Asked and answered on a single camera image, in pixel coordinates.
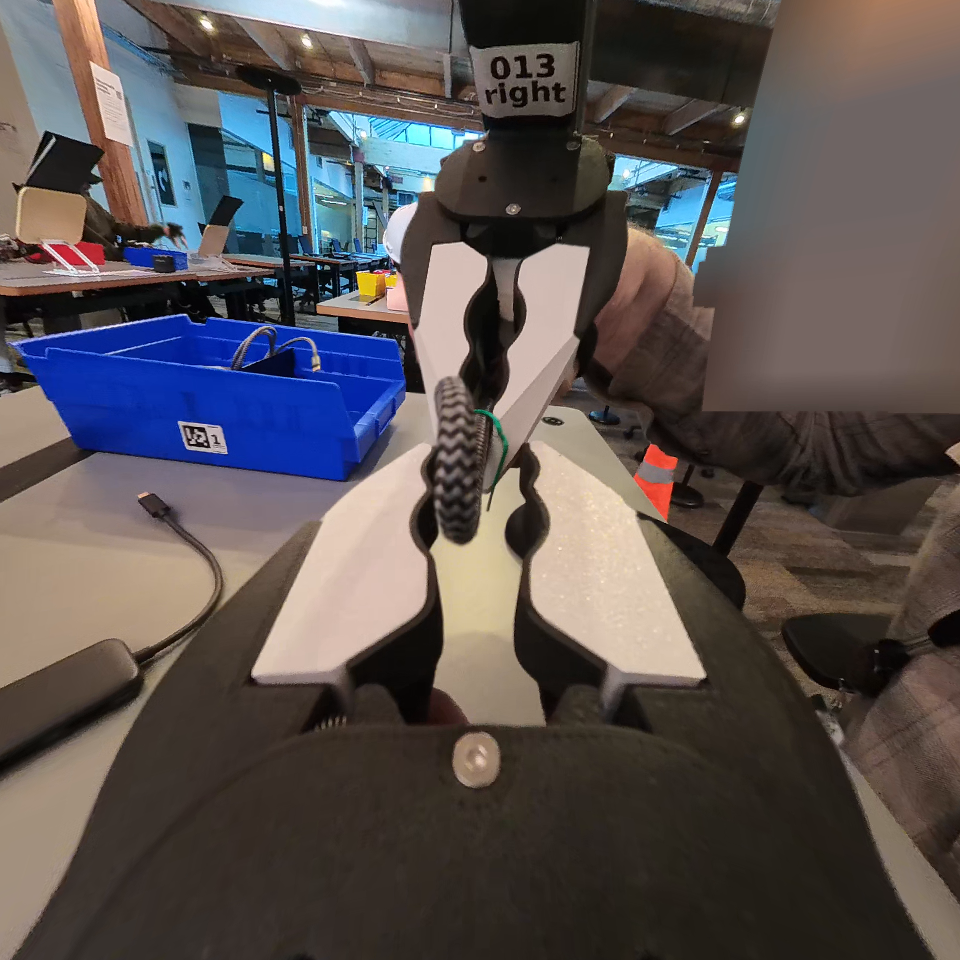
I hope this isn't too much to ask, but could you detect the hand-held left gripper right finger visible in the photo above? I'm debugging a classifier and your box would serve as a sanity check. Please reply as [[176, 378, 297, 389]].
[[510, 443, 708, 709]]

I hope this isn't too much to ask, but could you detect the green twist wire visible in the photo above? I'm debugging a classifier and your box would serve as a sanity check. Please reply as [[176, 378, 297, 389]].
[[476, 407, 513, 492]]

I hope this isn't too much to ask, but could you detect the braided usb cable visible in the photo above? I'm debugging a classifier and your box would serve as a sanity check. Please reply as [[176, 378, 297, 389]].
[[429, 375, 490, 546]]

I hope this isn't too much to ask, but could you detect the black round stool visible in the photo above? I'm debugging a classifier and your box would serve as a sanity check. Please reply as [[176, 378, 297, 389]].
[[780, 612, 934, 694]]

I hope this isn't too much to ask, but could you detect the silver tipped cable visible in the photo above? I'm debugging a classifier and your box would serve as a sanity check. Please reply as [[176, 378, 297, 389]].
[[228, 323, 325, 375]]

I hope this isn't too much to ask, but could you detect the small blue tray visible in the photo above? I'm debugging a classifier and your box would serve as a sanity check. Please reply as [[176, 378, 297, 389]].
[[123, 245, 190, 273]]

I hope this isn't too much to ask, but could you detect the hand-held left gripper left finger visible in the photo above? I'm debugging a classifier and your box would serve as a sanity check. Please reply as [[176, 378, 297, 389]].
[[251, 443, 445, 706]]

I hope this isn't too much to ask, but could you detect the orange traffic cone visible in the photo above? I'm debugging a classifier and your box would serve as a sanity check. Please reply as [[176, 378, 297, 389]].
[[632, 443, 681, 520]]

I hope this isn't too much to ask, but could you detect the blue storage bin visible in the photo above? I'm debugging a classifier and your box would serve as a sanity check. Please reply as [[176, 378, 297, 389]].
[[12, 314, 409, 483]]

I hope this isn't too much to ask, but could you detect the grey work table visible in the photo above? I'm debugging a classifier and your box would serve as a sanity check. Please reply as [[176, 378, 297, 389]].
[[0, 252, 286, 334]]

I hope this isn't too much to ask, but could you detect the black pole with round disc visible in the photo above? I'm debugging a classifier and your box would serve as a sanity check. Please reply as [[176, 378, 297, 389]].
[[236, 63, 303, 325]]

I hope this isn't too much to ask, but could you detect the person's right hand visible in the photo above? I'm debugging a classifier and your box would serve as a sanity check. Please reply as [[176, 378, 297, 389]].
[[588, 225, 663, 378]]

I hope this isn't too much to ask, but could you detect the white object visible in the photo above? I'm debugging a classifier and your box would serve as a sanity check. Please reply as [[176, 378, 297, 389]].
[[0, 638, 147, 775]]

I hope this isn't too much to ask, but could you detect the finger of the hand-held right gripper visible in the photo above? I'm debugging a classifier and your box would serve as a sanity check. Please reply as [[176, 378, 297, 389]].
[[488, 243, 595, 453], [413, 240, 495, 436]]

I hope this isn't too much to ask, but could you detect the wooden post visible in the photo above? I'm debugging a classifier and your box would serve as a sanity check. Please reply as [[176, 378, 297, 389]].
[[53, 0, 154, 226]]

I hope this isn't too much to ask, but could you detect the thin dark hub cable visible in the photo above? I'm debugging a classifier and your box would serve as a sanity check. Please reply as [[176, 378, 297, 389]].
[[132, 491, 226, 664]]

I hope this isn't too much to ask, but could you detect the white hard hat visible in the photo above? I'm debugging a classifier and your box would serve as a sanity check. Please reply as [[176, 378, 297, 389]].
[[381, 201, 423, 274]]

